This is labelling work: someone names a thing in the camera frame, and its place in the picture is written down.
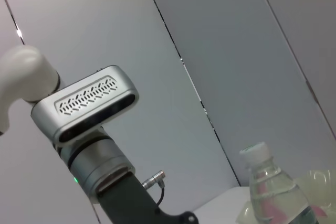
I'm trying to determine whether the pink toy peach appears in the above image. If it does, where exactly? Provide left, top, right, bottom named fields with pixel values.
left=311, top=202, right=329, bottom=219

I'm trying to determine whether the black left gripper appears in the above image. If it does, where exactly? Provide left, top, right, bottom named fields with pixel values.
left=97, top=171, right=200, bottom=224

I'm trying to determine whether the clear water bottle green label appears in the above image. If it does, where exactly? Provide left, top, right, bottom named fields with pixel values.
left=238, top=141, right=320, bottom=224

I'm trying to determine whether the pale green wavy glass plate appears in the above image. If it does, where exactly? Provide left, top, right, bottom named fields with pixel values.
left=235, top=168, right=336, bottom=224

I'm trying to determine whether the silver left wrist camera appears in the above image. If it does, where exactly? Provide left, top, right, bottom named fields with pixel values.
left=30, top=65, right=140, bottom=146

